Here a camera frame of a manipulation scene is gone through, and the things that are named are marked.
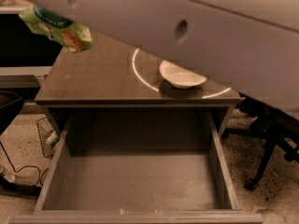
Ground grey wooden cabinet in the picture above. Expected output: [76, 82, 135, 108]
[36, 33, 241, 133]

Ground black bin at left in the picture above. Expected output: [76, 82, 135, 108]
[0, 91, 24, 134]

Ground white paper bowl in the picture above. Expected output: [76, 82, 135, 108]
[159, 61, 207, 89]

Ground open grey top drawer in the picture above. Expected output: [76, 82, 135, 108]
[9, 110, 263, 224]

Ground black office chair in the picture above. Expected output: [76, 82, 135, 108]
[221, 94, 299, 190]

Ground black floor cable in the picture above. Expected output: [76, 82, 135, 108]
[0, 140, 50, 188]

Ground black wire basket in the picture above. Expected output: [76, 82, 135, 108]
[36, 118, 59, 159]

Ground green rice chip bag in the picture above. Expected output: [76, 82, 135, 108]
[19, 5, 93, 53]

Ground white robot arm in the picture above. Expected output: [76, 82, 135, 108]
[27, 0, 299, 113]

